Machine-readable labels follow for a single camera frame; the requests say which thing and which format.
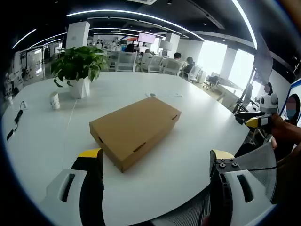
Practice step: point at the brown cardboard shoe box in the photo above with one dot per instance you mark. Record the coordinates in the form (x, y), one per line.
(131, 122)

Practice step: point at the large screen on stand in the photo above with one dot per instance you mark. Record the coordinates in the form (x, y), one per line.
(263, 58)

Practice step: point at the black office chair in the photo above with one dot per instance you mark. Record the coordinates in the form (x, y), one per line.
(212, 80)

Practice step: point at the green plant in white pot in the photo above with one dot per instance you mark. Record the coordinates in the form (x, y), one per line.
(78, 88)

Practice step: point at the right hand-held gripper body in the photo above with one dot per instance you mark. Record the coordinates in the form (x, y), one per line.
(269, 103)

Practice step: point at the white table power strip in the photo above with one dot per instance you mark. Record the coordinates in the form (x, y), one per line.
(164, 95)

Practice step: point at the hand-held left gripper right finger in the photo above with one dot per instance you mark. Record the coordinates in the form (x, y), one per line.
(218, 188)

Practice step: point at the row of white office chairs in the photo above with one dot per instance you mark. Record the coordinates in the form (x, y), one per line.
(127, 61)

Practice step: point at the white printed paper cup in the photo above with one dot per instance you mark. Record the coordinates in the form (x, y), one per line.
(54, 101)

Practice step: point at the person's right hand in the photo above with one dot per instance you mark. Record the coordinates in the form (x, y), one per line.
(284, 131)

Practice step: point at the wall display screen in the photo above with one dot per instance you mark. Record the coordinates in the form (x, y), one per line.
(147, 38)

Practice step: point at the white desktop socket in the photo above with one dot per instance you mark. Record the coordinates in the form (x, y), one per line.
(24, 105)

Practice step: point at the grey mesh office chair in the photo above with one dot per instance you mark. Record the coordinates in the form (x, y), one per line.
(256, 160)

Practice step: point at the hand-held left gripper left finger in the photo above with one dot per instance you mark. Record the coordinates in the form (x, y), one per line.
(91, 188)

